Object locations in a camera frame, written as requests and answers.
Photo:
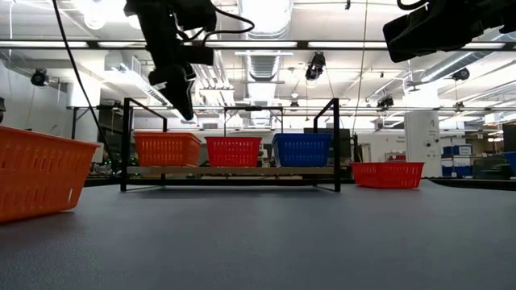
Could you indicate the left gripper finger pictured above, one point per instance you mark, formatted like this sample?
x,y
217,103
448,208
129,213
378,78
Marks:
x,y
167,82
186,88

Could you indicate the red plastic basket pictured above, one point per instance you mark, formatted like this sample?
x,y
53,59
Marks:
x,y
387,175
233,153

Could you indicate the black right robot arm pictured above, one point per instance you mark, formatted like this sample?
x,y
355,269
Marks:
x,y
504,16

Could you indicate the black metal shelf wooden board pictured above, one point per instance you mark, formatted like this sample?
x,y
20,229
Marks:
x,y
230,171

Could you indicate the black metal stand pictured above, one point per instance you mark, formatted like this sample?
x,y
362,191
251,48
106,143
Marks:
x,y
253,108

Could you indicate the black background table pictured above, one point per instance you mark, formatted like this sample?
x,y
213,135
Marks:
x,y
74,121

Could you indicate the white pillar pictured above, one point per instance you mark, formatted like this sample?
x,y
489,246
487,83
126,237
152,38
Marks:
x,y
421,133

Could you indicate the blue storage bin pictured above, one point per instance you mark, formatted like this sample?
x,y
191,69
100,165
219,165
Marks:
x,y
455,167
457,150

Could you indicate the grey-blue table mat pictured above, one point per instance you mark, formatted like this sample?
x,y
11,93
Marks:
x,y
258,249

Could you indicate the long silver ceiling duct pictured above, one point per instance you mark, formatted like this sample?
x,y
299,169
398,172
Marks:
x,y
463,61

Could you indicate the black ceiling-hung camera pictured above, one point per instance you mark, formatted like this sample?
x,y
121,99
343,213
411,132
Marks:
x,y
385,101
39,78
460,74
315,66

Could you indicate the ribbed silver air duct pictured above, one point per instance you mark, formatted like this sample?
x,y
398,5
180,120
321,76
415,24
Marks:
x,y
264,67

